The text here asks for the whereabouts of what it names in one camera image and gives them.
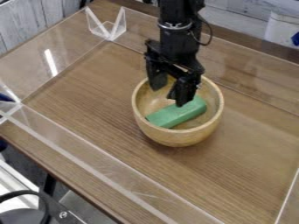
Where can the clear acrylic tray wall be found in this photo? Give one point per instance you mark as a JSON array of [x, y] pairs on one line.
[[134, 198]]

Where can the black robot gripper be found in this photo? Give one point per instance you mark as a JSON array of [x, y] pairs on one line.
[[171, 56]]

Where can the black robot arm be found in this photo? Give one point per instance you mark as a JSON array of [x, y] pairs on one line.
[[181, 12]]

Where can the clear acrylic corner bracket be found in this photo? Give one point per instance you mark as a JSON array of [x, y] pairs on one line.
[[107, 30]]

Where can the green rectangular block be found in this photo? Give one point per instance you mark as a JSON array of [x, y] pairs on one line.
[[171, 115]]

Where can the light wooden bowl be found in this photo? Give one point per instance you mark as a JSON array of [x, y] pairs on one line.
[[178, 126]]

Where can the black table leg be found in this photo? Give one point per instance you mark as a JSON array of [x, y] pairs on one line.
[[50, 185]]

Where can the white cylindrical container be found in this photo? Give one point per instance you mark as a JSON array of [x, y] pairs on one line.
[[282, 30]]

